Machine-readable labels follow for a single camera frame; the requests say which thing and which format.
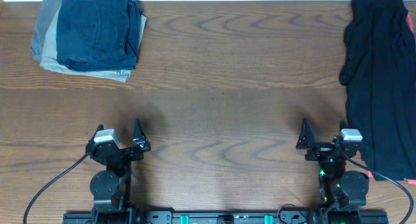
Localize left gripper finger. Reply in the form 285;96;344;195
94;124;104;134
133;117;151;152

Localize black t-shirt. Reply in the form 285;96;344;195
339;0;415;180

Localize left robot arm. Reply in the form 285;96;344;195
85;118;151;223

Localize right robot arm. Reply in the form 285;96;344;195
296;118;369;223

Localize red t-shirt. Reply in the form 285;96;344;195
371;14;415;183

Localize folded beige garment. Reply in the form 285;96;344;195
40;9;147;82

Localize folded navy blue garment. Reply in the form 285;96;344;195
56;0;142;72

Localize folded grey garment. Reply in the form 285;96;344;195
31;0;62;62

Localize left black cable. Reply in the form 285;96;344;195
23;153;90;224

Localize black cable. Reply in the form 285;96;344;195
23;153;90;224
336;144;415;224

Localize right black cable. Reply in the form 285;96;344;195
336;144;415;224

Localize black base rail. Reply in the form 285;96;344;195
62;210;389;224

